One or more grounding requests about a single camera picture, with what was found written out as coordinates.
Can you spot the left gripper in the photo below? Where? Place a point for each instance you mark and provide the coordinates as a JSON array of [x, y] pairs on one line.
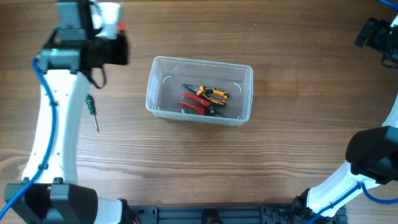
[[116, 50]]

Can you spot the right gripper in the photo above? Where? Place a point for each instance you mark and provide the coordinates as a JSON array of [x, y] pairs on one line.
[[362, 34]]

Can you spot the black red screwdriver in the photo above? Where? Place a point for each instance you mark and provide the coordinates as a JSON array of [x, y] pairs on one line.
[[121, 25]]

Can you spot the green handle screwdriver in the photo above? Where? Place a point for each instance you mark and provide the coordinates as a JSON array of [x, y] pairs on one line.
[[91, 106]]

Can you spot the orange black needle-nose pliers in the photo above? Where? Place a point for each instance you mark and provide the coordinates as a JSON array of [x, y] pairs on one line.
[[206, 93]]

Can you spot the red handle wire stripper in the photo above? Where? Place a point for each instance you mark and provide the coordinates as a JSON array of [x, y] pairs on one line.
[[202, 107]]

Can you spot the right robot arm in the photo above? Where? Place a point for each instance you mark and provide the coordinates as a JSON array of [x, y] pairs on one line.
[[371, 155]]

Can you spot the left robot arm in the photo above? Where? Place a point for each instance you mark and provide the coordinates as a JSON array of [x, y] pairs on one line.
[[89, 35]]

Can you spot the clear plastic container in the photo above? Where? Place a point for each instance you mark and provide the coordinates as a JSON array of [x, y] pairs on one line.
[[165, 90]]

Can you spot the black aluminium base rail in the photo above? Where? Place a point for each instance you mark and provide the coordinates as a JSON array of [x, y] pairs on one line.
[[261, 214]]

